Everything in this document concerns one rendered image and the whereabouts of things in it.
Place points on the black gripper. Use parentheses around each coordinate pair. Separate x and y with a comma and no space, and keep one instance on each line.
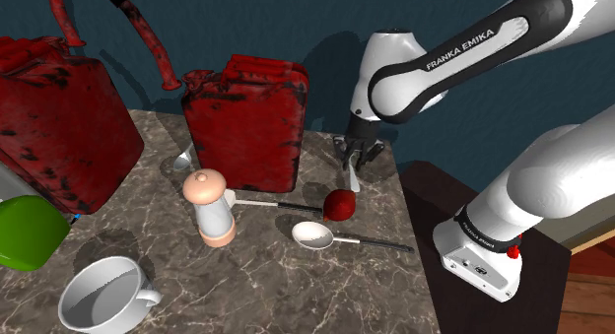
(362,129)

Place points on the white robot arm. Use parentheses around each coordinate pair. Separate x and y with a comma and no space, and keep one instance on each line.
(543,179)

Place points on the red apple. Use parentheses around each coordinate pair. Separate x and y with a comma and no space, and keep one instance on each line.
(340,204)

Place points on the small red jerry can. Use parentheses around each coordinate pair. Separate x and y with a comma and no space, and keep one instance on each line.
(245,131)

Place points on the pink and white grinder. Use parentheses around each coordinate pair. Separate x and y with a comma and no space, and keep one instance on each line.
(211,213)

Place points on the silver spoon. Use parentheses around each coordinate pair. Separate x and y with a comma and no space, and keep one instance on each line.
(181,161)

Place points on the dark robot stand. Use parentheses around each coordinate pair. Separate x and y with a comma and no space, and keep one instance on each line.
(480,313)

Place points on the large red jerry can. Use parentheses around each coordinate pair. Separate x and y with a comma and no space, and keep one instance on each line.
(57,126)

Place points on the white cup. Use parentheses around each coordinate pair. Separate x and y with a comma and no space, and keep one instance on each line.
(91,318)

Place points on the green round pot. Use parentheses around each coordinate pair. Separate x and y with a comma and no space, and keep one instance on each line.
(29,232)

